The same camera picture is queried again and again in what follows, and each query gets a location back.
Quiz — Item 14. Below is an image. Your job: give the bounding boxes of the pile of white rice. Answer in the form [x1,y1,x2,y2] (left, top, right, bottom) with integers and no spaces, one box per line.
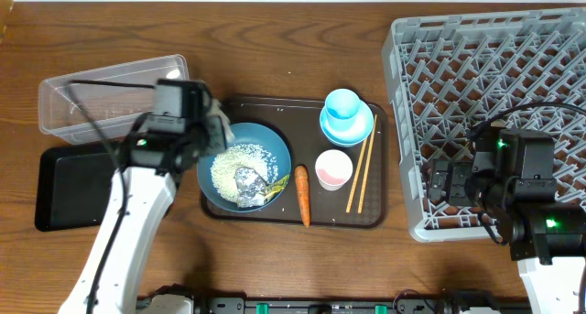
[211,144,278,202]

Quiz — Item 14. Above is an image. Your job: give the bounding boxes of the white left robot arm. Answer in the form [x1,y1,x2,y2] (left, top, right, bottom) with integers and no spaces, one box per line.
[60,79,229,313]

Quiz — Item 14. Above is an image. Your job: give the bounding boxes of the orange carrot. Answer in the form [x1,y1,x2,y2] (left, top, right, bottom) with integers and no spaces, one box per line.
[294,165,310,227]

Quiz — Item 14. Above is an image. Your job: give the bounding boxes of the black plastic tray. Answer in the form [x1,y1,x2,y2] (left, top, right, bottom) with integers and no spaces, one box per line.
[34,143,114,232]

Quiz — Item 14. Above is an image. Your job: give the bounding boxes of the dark brown serving tray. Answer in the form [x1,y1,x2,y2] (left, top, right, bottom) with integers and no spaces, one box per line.
[198,96,388,229]

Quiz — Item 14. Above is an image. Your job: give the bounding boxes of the light blue cup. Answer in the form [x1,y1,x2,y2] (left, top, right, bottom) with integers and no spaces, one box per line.
[324,89,360,132]

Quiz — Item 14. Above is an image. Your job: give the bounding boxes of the wooden chopstick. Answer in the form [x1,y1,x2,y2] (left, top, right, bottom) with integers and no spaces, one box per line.
[358,114,378,214]
[345,138,368,213]

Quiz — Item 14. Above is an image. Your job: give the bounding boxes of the grey dishwasher rack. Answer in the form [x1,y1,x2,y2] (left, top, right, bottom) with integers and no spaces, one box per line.
[382,7,585,243]

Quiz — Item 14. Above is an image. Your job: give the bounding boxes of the clear plastic bin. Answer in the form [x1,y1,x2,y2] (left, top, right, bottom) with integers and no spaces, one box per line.
[38,54,190,145]

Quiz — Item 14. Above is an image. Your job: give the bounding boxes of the aluminium foil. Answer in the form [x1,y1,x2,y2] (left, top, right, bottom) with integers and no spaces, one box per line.
[234,167,268,208]

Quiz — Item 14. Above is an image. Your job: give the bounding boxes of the light blue bowl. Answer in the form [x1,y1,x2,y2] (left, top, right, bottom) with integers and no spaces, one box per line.
[320,101,374,147]

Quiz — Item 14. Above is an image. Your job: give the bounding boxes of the pink plastic cup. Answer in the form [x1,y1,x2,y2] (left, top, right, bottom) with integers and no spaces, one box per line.
[315,149,353,191]

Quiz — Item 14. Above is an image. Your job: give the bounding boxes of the yellow green wrapper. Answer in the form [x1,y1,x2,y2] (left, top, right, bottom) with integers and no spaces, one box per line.
[264,175,289,203]

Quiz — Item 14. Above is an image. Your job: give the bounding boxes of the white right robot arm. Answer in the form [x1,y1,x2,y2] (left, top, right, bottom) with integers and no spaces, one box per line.
[424,126,585,313]

